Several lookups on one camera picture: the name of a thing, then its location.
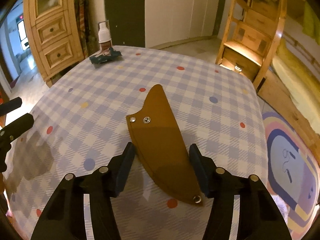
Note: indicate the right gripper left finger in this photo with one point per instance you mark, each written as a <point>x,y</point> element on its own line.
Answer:
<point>63,216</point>

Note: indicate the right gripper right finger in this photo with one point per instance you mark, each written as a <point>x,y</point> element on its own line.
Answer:
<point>259,216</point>

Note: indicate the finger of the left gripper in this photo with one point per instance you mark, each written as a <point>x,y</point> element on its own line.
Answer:
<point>16,128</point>
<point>10,106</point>

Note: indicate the brown leather knife sheath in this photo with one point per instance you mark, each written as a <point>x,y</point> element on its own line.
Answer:
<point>161,149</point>

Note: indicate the rainbow floor rug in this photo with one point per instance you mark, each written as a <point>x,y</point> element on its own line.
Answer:
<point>293,174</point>

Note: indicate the checkered tablecloth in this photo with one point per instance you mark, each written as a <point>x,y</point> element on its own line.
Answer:
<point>84,120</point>

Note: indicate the pine glass-door cabinet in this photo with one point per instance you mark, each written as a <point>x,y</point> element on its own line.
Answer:
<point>53,35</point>

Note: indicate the dark green small tray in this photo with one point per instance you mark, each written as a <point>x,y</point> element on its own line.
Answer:
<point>105,56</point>

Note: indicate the white brown bottle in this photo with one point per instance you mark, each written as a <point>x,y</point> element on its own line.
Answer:
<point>104,36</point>

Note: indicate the wooden bunk bed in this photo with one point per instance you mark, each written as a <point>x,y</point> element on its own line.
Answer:
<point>306,49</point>

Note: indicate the yellow bed quilt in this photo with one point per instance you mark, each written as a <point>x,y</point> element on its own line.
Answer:
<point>303,86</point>

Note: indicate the white wardrobe with portholes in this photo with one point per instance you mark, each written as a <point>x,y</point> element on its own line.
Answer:
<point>150,23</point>

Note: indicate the green puffer jacket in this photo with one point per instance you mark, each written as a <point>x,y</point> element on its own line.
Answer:
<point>311,25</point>

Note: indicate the wooden bunk stair drawers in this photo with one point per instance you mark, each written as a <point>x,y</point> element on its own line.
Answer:
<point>252,35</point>

